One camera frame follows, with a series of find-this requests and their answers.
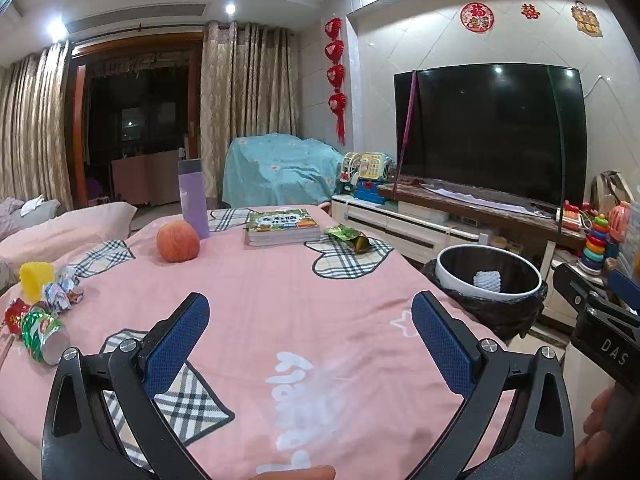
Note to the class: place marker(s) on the white television cabinet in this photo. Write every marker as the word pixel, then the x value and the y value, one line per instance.
pixel 390 225

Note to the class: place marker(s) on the white foam fruit net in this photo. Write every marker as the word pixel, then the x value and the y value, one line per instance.
pixel 487 281

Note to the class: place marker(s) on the red hanging heart decoration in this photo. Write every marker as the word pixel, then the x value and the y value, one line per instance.
pixel 336 75

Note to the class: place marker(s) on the yellow plastic cup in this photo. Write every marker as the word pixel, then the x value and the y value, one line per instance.
pixel 36 282

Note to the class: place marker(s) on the pink printed blanket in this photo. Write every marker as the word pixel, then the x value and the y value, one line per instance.
pixel 280 310

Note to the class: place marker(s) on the crushed green can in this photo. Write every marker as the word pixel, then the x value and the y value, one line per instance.
pixel 42 335

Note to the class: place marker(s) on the pink plastic toy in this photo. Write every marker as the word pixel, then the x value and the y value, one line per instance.
pixel 620 222

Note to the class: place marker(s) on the green cover book stack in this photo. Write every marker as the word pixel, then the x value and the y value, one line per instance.
pixel 280 225

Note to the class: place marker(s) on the wooden door frame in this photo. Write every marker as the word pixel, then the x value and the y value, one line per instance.
pixel 77 120

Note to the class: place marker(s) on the purple drink bottle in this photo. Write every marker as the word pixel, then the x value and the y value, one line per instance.
pixel 195 200

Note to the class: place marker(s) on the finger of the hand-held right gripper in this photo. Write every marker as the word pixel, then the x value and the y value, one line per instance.
pixel 580 287
pixel 627 290

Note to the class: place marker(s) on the round red wall sticker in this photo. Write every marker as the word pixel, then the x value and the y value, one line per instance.
pixel 477 16

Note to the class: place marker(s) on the striped pink pillow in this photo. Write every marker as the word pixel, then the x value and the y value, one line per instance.
pixel 9 217

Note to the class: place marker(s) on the orange peach fruit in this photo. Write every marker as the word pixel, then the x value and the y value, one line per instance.
pixel 178 241

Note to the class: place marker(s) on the small red character sticker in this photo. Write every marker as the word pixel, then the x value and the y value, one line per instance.
pixel 530 11

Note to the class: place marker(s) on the crumpled silver wrapper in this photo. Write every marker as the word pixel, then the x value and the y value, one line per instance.
pixel 62 297

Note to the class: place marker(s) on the person's left hand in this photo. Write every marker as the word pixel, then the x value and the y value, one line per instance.
pixel 300 473

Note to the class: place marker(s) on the brown wooden television shelf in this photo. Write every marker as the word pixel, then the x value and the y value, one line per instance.
pixel 475 212

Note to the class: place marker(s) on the beige bag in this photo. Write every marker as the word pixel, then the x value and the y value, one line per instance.
pixel 605 190

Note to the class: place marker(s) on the green bead activity toy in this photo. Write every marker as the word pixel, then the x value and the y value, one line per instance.
pixel 350 172

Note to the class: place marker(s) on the red toy telephone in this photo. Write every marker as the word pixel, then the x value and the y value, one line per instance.
pixel 572 215

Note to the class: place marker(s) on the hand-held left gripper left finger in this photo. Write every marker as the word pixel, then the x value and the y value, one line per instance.
pixel 177 345

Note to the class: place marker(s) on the red foil wrapper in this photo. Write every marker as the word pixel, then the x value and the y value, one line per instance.
pixel 17 315

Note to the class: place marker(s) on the pink ribbon strip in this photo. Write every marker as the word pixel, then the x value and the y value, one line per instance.
pixel 407 120

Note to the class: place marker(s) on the green foil snack wrapper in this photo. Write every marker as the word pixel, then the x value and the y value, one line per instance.
pixel 350 237

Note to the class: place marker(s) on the teal covered armchair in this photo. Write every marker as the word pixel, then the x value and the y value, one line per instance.
pixel 280 170

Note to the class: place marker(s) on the colourful toy cash register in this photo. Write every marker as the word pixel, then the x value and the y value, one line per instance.
pixel 375 175

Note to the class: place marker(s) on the black television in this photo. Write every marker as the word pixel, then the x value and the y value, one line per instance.
pixel 490 135

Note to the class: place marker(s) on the crumpled printed paper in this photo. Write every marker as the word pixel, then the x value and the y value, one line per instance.
pixel 66 276

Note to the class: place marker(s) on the figure wall sticker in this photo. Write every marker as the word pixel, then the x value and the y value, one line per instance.
pixel 586 19

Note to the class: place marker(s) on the beige patterned curtain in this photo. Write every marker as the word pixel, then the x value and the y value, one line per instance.
pixel 35 125
pixel 250 110

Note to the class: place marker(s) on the white trash bin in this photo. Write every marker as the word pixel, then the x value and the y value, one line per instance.
pixel 500 317
pixel 450 277

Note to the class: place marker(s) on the pink low cabinet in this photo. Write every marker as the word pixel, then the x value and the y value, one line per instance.
pixel 145 180

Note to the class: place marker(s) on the grey pillow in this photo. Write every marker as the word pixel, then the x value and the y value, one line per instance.
pixel 42 212

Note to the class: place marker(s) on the person's right hand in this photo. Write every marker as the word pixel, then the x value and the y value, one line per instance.
pixel 597 420

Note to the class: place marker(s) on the recessed ceiling light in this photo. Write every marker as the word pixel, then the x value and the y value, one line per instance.
pixel 230 8
pixel 56 27

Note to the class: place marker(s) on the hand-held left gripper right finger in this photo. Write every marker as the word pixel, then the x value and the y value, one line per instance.
pixel 442 345

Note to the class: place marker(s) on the pink sofa cushion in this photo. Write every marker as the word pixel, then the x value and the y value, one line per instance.
pixel 75 227

